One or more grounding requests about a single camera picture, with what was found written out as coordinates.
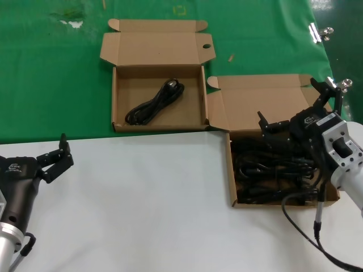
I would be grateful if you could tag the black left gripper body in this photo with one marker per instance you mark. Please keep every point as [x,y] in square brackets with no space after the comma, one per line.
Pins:
[17,184]

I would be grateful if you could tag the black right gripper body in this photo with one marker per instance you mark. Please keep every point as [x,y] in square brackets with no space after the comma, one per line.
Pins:
[306,127]

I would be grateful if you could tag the cardboard box with round hole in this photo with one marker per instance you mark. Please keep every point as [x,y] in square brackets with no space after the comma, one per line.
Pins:
[136,48]

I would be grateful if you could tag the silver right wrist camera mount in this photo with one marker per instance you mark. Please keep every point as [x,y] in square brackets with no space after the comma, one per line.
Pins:
[329,136]

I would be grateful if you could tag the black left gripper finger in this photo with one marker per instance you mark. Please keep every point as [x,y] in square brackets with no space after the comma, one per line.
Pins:
[58,163]

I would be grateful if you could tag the cardboard box with cutout flap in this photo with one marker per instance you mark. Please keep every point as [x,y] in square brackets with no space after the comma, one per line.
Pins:
[263,105]

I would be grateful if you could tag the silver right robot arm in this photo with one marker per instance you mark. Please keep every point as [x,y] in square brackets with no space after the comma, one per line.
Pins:
[351,184]

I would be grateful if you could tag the green table cloth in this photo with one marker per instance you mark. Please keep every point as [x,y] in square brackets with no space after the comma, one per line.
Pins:
[42,85]

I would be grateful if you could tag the small wooden stick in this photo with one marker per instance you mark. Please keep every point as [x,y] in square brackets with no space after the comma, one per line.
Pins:
[231,57]

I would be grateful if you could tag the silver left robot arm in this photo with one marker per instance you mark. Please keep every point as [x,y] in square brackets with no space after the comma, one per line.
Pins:
[7,246]

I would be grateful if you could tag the silver metal binder clip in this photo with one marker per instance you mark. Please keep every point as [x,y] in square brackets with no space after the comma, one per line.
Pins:
[347,84]
[314,32]

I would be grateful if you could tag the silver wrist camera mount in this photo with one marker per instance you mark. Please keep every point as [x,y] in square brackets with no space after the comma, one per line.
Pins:
[329,136]
[2,204]

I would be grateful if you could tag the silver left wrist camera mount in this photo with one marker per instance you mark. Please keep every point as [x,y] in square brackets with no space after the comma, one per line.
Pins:
[2,204]

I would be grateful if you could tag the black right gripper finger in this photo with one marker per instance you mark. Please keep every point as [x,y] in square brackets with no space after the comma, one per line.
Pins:
[326,92]
[279,127]

